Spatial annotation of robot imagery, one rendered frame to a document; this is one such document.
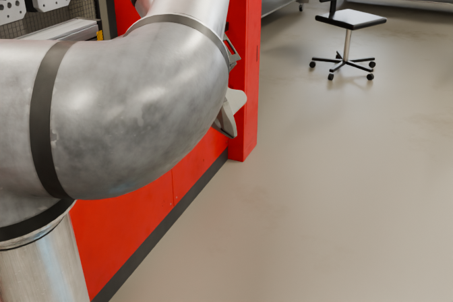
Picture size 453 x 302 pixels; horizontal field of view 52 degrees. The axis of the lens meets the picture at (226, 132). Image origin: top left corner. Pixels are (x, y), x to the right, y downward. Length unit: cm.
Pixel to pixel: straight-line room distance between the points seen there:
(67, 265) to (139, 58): 21
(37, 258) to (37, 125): 15
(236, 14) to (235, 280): 138
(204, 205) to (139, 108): 227
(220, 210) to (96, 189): 221
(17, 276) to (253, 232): 201
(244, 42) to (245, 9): 18
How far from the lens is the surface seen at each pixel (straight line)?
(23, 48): 35
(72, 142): 30
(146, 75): 31
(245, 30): 261
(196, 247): 230
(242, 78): 270
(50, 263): 44
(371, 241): 244
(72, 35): 215
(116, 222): 197
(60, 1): 167
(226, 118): 68
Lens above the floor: 151
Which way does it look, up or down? 27 degrees down
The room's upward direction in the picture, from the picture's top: straight up
